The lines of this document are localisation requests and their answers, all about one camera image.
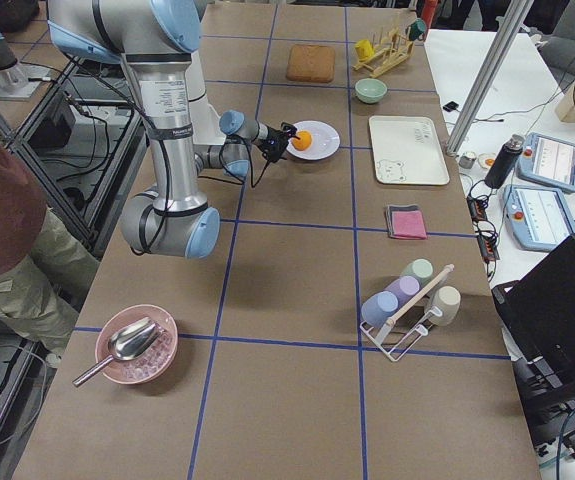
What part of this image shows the far teach pendant tablet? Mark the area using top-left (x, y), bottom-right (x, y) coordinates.
top-left (517, 133), bottom-right (575, 193)

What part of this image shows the white ceramic plate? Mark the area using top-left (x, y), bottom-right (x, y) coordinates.
top-left (287, 120), bottom-right (340, 161)

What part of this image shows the white wire cup rack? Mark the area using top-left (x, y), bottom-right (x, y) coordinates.
top-left (359, 264), bottom-right (455, 362)

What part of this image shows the wooden mug drying rack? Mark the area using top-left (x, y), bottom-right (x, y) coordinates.
top-left (352, 17), bottom-right (414, 78)

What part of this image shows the green tumbler cup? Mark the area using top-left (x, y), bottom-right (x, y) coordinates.
top-left (401, 258), bottom-right (434, 286)

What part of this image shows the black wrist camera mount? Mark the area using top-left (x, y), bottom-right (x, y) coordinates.
top-left (259, 122), bottom-right (296, 163)

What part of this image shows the green ceramic bowl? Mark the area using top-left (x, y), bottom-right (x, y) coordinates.
top-left (354, 78), bottom-right (388, 104)

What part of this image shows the beige tumbler cup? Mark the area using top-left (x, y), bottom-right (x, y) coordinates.
top-left (429, 285), bottom-right (461, 326)

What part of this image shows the teach pendant tablet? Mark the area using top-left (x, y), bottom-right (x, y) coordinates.
top-left (517, 133), bottom-right (575, 193)
top-left (502, 185), bottom-right (575, 252)

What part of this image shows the aluminium frame post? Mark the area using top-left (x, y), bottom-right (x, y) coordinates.
top-left (445, 0), bottom-right (533, 156)

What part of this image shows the dark green mug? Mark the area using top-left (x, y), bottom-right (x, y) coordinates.
top-left (405, 18), bottom-right (427, 41)

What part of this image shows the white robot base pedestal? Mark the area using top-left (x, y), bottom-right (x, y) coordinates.
top-left (185, 51), bottom-right (225, 145)

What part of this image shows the metal scoop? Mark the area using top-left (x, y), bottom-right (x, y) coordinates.
top-left (72, 317), bottom-right (160, 387)

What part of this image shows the black thermos bottle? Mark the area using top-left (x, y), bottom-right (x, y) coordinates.
top-left (484, 134), bottom-right (525, 189)

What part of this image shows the small black device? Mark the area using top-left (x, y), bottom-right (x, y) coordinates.
top-left (442, 101), bottom-right (459, 112)

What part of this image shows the small metal tin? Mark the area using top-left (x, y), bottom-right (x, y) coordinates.
top-left (458, 151), bottom-right (477, 170)

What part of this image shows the orange fruit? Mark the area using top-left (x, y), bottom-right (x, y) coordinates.
top-left (291, 130), bottom-right (313, 151)

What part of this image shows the person in red shirt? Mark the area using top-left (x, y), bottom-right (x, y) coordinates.
top-left (0, 145), bottom-right (99, 366)

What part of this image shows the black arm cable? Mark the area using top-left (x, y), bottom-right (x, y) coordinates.
top-left (66, 49), bottom-right (273, 256)

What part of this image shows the near teach pendant tablet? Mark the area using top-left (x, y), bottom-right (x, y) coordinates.
top-left (502, 185), bottom-right (575, 252)

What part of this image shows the purple tumbler cup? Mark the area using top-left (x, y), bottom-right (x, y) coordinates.
top-left (385, 275), bottom-right (420, 306)

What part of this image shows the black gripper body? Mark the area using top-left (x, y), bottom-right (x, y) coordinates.
top-left (265, 127), bottom-right (290, 150)

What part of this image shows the pink folded cloth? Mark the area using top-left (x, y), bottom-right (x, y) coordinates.
top-left (389, 210), bottom-right (427, 240)

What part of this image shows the black laptop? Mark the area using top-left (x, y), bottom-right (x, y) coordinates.
top-left (492, 234), bottom-right (575, 397)

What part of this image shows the wooden cutting board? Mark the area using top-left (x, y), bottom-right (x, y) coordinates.
top-left (286, 44), bottom-right (335, 83)

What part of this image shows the blue tumbler cup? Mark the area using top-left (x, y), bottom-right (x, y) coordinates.
top-left (361, 290), bottom-right (399, 327)

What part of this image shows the cream bear serving tray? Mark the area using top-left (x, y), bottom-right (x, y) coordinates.
top-left (368, 115), bottom-right (450, 186)

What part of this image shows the pink bowl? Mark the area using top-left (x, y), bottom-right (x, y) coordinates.
top-left (95, 304), bottom-right (178, 385)

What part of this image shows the grey folded cloth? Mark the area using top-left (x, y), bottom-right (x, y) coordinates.
top-left (385, 205), bottom-right (421, 238)

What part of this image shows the yellow mug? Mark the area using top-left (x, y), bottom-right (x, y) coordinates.
top-left (354, 39), bottom-right (375, 62)

